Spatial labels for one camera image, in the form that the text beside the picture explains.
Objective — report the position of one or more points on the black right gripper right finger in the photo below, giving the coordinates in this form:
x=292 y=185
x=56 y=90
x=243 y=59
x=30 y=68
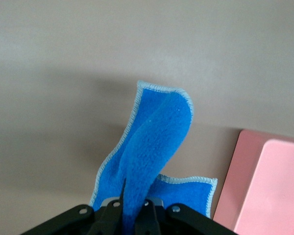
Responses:
x=148 y=218

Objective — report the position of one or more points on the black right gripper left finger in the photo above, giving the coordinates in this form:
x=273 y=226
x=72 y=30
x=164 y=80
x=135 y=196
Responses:
x=112 y=215

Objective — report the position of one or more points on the blue microfibre cloth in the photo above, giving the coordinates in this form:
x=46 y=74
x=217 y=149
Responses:
x=156 y=137

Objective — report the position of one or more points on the pink plastic bin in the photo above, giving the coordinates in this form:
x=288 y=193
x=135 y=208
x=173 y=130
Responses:
x=272 y=186

